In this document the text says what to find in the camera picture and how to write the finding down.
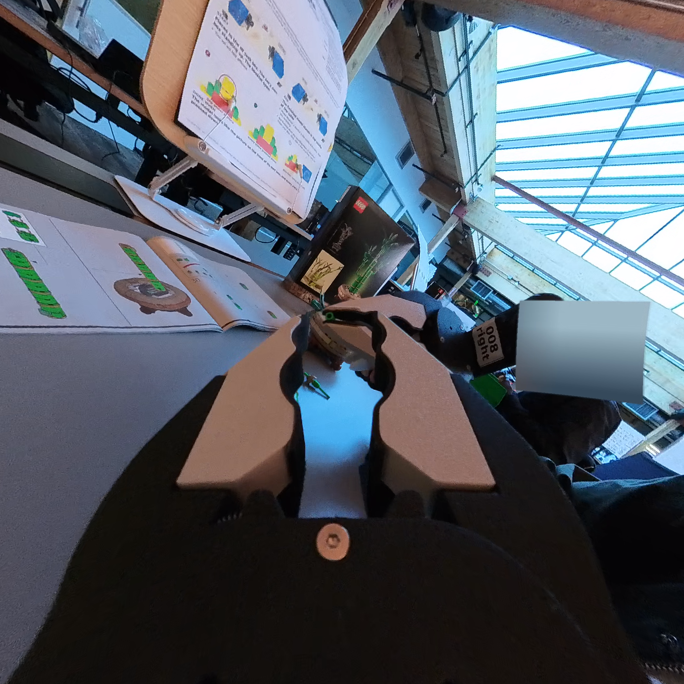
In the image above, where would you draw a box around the printed instruction sheet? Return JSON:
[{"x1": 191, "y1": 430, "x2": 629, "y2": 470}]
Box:
[{"x1": 178, "y1": 0, "x2": 348, "y2": 212}]

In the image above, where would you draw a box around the person's right forearm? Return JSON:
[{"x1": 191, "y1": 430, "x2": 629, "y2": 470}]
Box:
[{"x1": 556, "y1": 464, "x2": 684, "y2": 684}]

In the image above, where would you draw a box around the green plastic bin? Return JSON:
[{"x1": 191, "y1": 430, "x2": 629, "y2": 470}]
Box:
[{"x1": 470, "y1": 374, "x2": 507, "y2": 409}]

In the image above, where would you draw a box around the open instruction booklet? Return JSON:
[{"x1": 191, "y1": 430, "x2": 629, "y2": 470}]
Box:
[{"x1": 0, "y1": 203, "x2": 293, "y2": 335}]

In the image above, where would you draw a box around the tan round pot base model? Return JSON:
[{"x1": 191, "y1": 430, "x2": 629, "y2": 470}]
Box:
[{"x1": 307, "y1": 315, "x2": 375, "y2": 371}]

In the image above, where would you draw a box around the black toy set box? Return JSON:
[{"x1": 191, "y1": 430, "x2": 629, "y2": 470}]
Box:
[{"x1": 283, "y1": 186, "x2": 416, "y2": 301}]

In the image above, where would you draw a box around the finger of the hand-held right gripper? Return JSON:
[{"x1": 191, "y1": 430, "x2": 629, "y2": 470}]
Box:
[{"x1": 323, "y1": 295, "x2": 428, "y2": 332}]

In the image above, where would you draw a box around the grey desk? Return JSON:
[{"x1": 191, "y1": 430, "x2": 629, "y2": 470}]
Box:
[{"x1": 0, "y1": 166, "x2": 385, "y2": 674}]

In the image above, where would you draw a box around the white document stand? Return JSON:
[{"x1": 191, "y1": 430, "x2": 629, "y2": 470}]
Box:
[{"x1": 115, "y1": 0, "x2": 349, "y2": 264}]

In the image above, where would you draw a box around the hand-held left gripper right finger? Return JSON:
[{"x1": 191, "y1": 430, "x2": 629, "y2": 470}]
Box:
[{"x1": 359, "y1": 310, "x2": 497, "y2": 518}]

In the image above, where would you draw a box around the navy chair back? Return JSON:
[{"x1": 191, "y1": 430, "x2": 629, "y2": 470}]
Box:
[{"x1": 593, "y1": 451, "x2": 675, "y2": 482}]

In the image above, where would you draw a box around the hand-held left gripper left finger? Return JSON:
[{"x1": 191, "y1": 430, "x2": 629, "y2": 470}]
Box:
[{"x1": 176, "y1": 313, "x2": 312, "y2": 518}]

